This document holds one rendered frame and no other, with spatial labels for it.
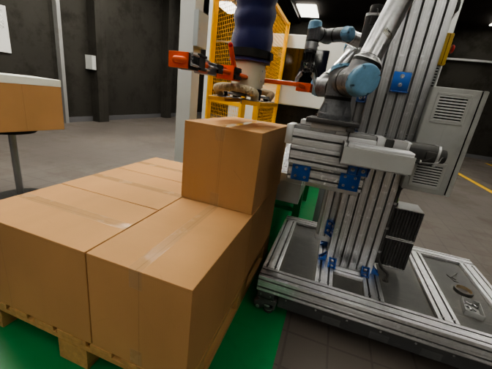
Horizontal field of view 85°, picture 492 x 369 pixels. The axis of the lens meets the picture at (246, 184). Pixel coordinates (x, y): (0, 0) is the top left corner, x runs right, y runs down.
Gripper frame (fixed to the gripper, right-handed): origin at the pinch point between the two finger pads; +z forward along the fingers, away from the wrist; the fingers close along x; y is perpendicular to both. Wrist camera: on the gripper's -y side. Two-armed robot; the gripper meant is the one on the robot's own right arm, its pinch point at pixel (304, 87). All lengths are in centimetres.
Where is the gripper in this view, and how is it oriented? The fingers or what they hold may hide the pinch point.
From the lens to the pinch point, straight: 179.1
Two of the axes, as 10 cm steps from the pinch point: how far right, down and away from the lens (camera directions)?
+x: 9.3, 2.2, -3.0
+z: -1.2, 9.4, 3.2
